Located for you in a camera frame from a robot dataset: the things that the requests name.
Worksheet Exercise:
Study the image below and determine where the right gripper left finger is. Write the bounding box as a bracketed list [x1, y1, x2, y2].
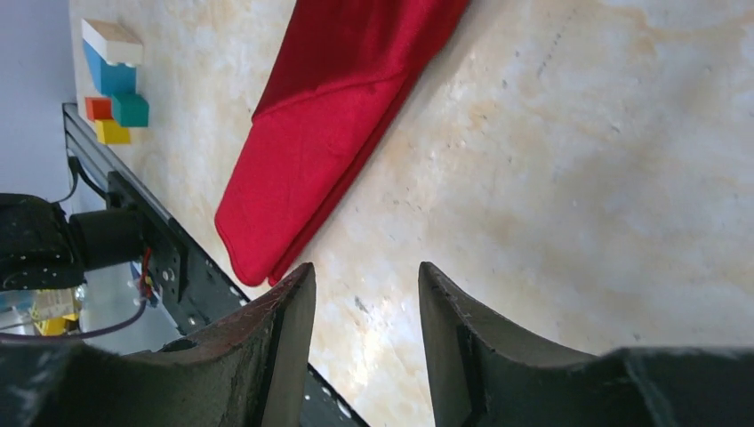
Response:
[1, 263, 316, 426]

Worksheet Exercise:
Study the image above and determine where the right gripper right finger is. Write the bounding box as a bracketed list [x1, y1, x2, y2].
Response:
[418, 262, 753, 426]

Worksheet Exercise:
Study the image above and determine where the red cloth napkin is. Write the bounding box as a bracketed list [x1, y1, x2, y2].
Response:
[214, 1, 468, 286]

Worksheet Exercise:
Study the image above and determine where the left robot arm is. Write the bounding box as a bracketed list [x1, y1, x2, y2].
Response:
[1, 193, 145, 292]

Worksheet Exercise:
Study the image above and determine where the yellow cube block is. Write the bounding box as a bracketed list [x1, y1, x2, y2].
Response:
[94, 119, 131, 145]

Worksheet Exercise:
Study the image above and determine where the teal cube block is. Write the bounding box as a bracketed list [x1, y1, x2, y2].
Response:
[111, 93, 149, 128]

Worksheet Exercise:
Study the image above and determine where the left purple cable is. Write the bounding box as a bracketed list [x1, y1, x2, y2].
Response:
[0, 297, 148, 345]

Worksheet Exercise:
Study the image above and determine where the aluminium front rail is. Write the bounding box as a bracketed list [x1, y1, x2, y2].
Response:
[61, 102, 189, 343]

